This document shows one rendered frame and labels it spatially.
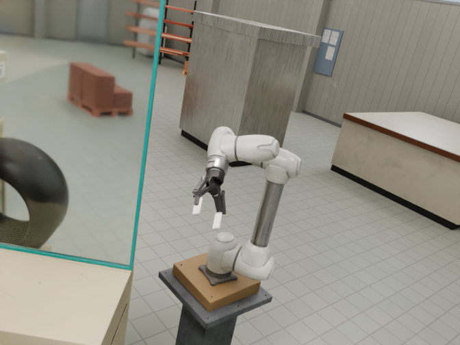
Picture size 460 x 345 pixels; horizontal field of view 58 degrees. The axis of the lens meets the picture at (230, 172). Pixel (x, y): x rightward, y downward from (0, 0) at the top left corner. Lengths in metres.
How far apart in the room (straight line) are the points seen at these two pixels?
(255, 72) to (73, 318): 4.95
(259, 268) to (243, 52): 4.12
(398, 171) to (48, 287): 5.66
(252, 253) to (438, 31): 7.84
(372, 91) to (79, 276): 9.11
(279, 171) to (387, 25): 8.16
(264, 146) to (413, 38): 8.31
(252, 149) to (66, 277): 0.81
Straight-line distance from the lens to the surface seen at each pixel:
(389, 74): 9.96
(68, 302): 1.45
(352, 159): 6.95
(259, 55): 5.92
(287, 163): 2.18
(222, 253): 2.39
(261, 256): 2.34
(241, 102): 6.01
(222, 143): 1.69
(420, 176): 6.44
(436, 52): 9.56
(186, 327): 2.79
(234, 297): 2.50
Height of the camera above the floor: 2.20
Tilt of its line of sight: 21 degrees down
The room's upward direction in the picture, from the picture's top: 11 degrees clockwise
